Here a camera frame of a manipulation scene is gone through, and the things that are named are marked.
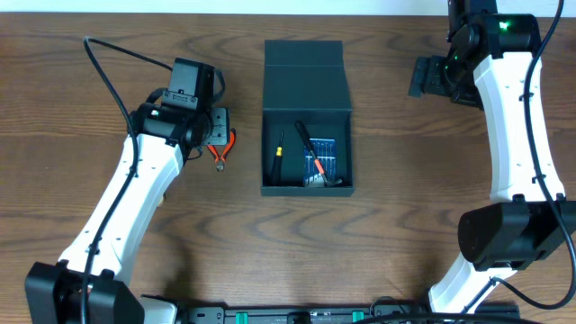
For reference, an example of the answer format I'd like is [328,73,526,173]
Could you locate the red black cutting pliers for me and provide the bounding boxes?
[208,128,237,172]

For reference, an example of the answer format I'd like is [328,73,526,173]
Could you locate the yellow black screwdriver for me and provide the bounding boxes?
[270,130,284,186]

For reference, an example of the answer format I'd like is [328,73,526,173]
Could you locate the small black handled hammer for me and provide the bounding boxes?
[295,121,343,187]

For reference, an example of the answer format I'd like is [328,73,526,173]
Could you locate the clear precision screwdriver case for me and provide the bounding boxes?
[303,139,337,187]

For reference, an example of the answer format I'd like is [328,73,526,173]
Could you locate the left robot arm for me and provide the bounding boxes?
[24,58,234,323]

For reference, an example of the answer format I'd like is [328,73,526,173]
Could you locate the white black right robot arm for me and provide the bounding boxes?
[409,0,575,320]

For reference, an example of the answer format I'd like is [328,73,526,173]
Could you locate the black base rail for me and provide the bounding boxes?
[139,294,521,324]

